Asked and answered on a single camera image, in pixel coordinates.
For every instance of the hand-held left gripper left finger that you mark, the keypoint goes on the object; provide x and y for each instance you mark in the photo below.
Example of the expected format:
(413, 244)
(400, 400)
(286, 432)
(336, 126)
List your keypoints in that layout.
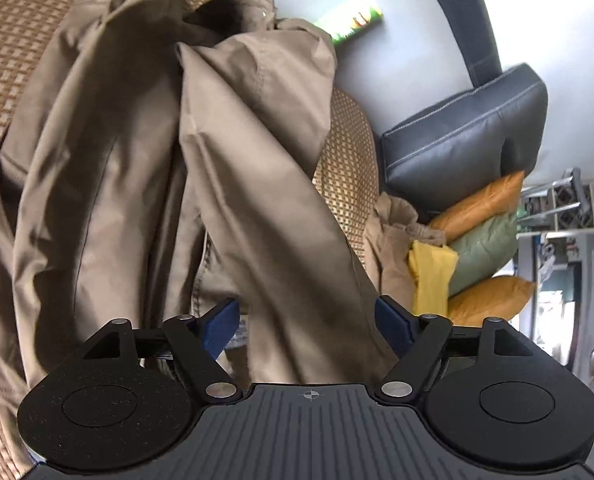
(221, 327)

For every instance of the green chip can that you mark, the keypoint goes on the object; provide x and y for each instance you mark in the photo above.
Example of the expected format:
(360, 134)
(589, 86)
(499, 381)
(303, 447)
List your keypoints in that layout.
(349, 17)

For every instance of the metal shelf rack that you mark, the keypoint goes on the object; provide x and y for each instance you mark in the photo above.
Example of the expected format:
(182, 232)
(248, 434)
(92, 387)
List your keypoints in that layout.
(562, 205)

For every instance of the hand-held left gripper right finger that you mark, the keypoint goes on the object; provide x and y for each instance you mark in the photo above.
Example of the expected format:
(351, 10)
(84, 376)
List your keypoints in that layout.
(394, 322)

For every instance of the crumpled khaki garment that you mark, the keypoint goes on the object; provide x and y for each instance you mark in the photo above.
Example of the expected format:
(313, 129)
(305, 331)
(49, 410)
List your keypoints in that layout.
(392, 250)

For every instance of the woven brown sofa mat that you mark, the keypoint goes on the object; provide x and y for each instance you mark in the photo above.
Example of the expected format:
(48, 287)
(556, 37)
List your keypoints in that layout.
(347, 160)

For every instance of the khaki pants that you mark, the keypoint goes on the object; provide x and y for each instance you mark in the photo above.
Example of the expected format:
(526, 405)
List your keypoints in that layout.
(127, 185)

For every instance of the green pillow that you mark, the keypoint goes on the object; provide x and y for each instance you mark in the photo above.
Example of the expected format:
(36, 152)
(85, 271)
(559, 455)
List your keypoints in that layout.
(487, 255)

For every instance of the orange pillow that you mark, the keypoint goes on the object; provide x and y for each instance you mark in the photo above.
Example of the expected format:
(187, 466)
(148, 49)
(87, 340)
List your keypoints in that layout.
(482, 205)
(497, 297)

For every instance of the yellow cloth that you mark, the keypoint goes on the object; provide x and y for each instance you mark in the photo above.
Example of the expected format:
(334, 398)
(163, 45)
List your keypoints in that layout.
(432, 280)

